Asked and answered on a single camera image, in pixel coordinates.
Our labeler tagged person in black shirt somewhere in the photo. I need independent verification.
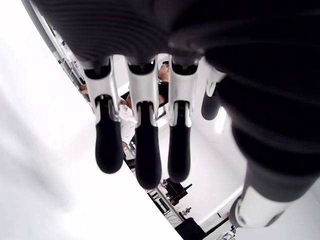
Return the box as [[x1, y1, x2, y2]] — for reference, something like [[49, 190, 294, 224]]
[[157, 60, 171, 108]]

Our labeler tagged seated person in white shirt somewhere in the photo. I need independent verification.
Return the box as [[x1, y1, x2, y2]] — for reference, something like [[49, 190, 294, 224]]
[[119, 96, 139, 147]]

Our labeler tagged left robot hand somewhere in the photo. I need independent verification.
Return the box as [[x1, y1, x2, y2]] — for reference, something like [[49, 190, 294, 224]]
[[29, 0, 320, 229]]

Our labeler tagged black mounted device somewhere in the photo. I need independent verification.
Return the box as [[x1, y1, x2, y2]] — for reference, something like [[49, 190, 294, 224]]
[[163, 176, 194, 206]]

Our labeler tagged black equipment case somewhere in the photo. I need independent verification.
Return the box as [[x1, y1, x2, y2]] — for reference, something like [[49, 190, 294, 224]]
[[174, 216, 206, 240]]

